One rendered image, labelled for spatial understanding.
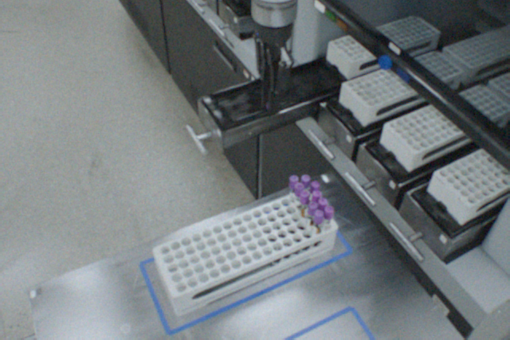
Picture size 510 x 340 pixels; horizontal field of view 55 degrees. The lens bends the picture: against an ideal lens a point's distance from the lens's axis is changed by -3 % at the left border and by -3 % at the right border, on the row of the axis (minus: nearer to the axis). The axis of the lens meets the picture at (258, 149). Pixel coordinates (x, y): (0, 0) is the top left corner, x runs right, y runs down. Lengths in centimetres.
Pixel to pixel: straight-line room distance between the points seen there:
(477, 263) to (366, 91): 44
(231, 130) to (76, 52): 188
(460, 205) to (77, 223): 147
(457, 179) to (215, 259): 48
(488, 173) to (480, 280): 21
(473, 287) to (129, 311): 63
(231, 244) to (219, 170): 130
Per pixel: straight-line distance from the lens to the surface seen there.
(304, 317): 84
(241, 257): 82
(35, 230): 209
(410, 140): 107
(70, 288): 91
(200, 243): 84
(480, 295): 104
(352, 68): 125
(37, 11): 337
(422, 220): 103
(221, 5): 157
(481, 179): 104
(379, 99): 114
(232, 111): 116
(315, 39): 131
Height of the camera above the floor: 158
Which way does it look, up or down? 46 degrees down
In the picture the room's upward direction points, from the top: 1 degrees clockwise
